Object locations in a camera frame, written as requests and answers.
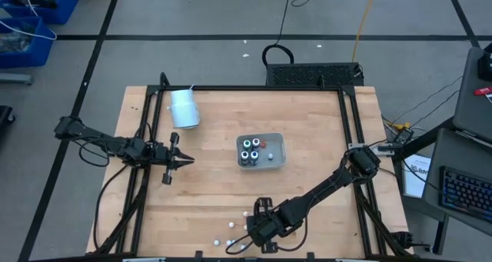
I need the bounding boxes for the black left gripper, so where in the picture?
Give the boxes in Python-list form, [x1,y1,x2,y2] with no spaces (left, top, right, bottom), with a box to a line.
[151,132,196,185]

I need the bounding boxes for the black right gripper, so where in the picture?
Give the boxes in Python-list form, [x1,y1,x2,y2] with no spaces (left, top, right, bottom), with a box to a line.
[245,196,293,254]

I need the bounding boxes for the light grey plastic bin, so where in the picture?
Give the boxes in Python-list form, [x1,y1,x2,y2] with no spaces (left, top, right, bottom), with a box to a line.
[235,132,288,171]

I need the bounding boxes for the white cylindrical container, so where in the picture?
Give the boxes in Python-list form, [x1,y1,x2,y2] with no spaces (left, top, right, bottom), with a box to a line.
[167,85,202,131]

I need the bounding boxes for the black vented computer case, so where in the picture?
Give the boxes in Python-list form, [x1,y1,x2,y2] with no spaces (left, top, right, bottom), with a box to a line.
[265,61,364,88]

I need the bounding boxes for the white paper sheet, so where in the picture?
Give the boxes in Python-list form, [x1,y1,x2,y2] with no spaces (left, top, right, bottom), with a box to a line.
[402,153,433,199]

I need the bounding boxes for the small black device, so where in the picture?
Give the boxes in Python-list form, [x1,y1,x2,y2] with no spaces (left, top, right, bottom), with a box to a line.
[395,129,414,144]

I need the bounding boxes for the blue storage bin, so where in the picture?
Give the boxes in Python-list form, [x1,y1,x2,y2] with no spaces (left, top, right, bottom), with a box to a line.
[0,16,55,69]
[0,0,80,25]

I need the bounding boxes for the grey desk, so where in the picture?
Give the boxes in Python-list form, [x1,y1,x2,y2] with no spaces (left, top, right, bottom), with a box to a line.
[421,128,492,237]
[452,46,492,142]

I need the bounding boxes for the black floor object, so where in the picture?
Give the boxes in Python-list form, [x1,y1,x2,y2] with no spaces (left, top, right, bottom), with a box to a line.
[0,105,17,126]

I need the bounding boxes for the grey metal bar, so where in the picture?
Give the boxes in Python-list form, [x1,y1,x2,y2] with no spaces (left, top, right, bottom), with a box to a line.
[0,73,34,86]

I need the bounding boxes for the computer keyboard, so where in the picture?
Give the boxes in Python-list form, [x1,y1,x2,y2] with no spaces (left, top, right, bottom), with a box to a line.
[439,164,492,222]

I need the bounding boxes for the black desk item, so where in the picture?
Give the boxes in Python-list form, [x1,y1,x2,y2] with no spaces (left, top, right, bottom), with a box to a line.
[477,42,492,82]

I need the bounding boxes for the black aluminium table frame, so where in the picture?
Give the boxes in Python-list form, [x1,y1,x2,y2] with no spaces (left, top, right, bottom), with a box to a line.
[91,72,412,261]

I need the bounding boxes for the black floor cable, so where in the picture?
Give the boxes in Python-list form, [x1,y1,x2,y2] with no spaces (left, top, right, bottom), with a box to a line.
[261,0,295,68]

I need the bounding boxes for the thick yellow cable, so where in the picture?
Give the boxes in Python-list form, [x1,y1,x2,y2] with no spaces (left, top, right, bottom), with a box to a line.
[351,0,380,63]

